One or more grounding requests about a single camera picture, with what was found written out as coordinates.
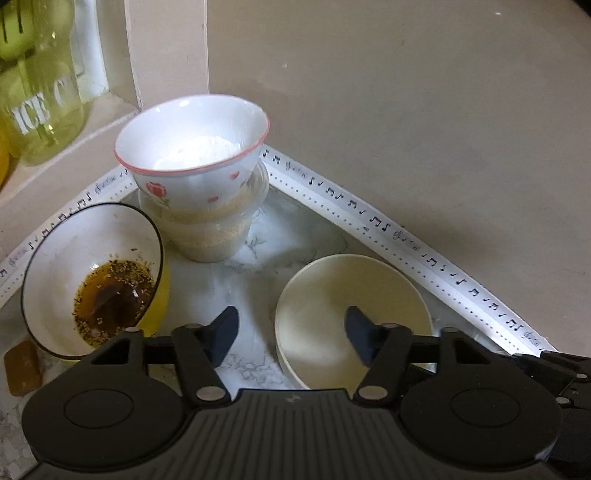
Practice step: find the music note edge tape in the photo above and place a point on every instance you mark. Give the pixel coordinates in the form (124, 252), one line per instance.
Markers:
(392, 228)

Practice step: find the yellow bowl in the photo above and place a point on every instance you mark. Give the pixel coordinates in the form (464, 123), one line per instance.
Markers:
(69, 267)

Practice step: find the brown block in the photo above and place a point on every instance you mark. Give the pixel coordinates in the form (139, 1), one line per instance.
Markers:
(22, 369)

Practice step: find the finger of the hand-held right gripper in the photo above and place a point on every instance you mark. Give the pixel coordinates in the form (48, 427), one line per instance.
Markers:
(549, 369)

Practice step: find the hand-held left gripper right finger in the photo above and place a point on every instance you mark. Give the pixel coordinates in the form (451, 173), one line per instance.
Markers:
(361, 333)

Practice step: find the clear plastic grain container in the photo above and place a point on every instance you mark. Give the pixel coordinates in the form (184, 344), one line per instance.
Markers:
(207, 230)

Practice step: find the white floral bowl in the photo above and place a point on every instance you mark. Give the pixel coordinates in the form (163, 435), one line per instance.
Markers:
(198, 138)

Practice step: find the cream bowl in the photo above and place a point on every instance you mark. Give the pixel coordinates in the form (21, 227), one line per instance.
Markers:
(323, 295)

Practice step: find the yellow-green plastic jar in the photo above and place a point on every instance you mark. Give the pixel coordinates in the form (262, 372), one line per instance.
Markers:
(41, 92)

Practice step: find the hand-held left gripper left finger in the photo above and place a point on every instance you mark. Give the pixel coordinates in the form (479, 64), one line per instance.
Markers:
(225, 332)

